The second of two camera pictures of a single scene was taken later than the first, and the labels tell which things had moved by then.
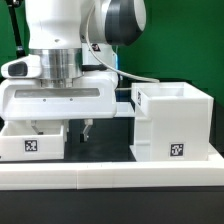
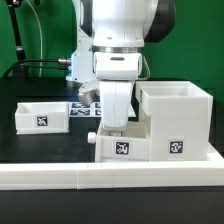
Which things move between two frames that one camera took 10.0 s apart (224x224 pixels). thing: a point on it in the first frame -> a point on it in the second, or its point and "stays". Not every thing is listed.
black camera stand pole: x=13 y=5 stays
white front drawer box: x=20 y=141 -> x=133 y=144
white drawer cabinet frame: x=173 y=123 stays
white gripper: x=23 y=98 -> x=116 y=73
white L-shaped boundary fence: x=92 y=175 stays
